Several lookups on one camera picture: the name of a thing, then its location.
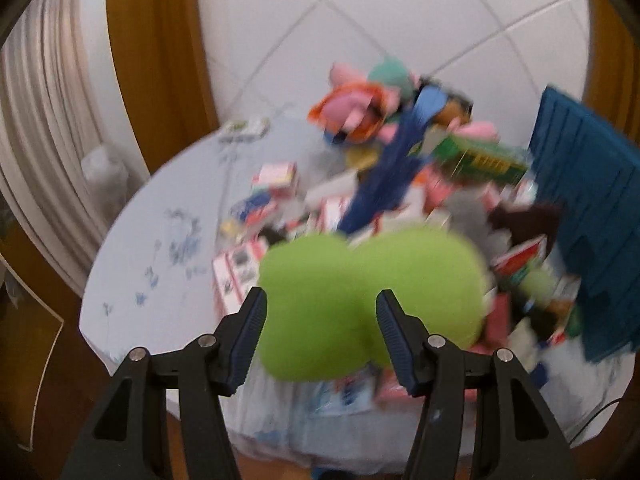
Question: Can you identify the dark maroon cloth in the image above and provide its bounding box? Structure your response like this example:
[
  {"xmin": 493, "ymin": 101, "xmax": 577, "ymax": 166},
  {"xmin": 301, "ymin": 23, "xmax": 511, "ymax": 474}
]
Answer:
[{"xmin": 487, "ymin": 202, "xmax": 563, "ymax": 256}]

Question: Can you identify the grey fluffy plush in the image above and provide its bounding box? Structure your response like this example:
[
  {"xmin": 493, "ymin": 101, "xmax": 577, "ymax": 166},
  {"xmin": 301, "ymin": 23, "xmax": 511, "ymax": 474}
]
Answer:
[{"xmin": 445, "ymin": 192, "xmax": 493, "ymax": 241}]

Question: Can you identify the small white card pack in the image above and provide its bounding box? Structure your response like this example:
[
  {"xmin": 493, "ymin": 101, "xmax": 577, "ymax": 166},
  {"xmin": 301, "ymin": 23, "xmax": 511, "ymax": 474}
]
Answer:
[{"xmin": 220, "ymin": 117, "xmax": 271, "ymax": 143}]

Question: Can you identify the pink plush orange hood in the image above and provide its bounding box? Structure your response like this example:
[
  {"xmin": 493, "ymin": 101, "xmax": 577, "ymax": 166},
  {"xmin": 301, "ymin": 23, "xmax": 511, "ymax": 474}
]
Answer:
[{"xmin": 307, "ymin": 82, "xmax": 396, "ymax": 146}]

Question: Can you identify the white marbled round desktop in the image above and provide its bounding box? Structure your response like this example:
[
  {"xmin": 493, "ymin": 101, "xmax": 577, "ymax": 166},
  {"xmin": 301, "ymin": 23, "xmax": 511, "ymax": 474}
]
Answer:
[{"xmin": 80, "ymin": 120, "xmax": 636, "ymax": 461}]

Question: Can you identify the blue plastic crate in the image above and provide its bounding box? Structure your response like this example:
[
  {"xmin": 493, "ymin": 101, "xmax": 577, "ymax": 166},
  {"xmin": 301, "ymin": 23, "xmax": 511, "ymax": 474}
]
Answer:
[{"xmin": 527, "ymin": 85, "xmax": 640, "ymax": 363}]

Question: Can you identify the blue plush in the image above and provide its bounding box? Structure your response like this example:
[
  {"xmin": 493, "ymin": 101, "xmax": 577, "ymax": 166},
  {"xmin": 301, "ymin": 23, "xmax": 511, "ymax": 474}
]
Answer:
[{"xmin": 342, "ymin": 85, "xmax": 446, "ymax": 236}]

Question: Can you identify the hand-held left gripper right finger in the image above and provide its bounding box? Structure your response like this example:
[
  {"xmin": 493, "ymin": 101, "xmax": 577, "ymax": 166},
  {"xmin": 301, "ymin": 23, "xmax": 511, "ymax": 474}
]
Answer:
[{"xmin": 375, "ymin": 289, "xmax": 581, "ymax": 480}]

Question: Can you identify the teal plush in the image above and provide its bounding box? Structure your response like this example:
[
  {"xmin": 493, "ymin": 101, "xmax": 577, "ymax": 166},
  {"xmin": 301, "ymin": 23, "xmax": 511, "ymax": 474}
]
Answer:
[{"xmin": 367, "ymin": 57, "xmax": 416, "ymax": 101}]

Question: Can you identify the small pink white box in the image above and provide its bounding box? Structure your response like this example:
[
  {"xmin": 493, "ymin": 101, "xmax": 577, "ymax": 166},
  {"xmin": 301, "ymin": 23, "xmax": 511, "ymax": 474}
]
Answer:
[{"xmin": 252, "ymin": 160, "xmax": 298, "ymax": 196}]

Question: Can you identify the wooden wall trim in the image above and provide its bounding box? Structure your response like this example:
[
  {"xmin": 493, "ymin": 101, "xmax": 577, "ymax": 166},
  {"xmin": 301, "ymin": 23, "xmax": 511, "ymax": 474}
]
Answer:
[{"xmin": 105, "ymin": 0, "xmax": 221, "ymax": 176}]

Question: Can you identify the green cardboard box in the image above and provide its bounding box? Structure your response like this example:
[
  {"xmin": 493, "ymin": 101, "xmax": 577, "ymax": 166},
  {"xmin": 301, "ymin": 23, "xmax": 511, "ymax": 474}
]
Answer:
[{"xmin": 432, "ymin": 132, "xmax": 531, "ymax": 186}]

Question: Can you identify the black box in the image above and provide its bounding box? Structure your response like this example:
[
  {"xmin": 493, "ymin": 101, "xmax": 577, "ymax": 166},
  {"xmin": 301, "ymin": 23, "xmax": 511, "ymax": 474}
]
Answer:
[{"xmin": 420, "ymin": 77, "xmax": 473, "ymax": 123}]

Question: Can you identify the pink pig plush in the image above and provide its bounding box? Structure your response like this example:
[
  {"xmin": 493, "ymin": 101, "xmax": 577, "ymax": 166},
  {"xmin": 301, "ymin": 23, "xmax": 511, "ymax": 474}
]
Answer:
[
  {"xmin": 330, "ymin": 62, "xmax": 371, "ymax": 88},
  {"xmin": 455, "ymin": 120, "xmax": 501, "ymax": 142}
]

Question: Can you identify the green frog plush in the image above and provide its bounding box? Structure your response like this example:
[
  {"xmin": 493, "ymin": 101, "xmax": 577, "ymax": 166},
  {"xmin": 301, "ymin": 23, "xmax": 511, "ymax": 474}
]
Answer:
[{"xmin": 257, "ymin": 227, "xmax": 488, "ymax": 381}]

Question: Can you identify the red white box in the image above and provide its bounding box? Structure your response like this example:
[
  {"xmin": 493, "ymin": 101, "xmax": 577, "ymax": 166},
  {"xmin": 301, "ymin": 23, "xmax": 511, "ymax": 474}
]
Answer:
[{"xmin": 212, "ymin": 237, "xmax": 271, "ymax": 318}]

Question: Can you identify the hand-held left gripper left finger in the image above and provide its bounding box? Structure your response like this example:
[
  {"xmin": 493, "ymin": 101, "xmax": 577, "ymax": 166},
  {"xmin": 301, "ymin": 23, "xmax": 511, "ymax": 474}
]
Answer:
[{"xmin": 60, "ymin": 286, "xmax": 268, "ymax": 480}]

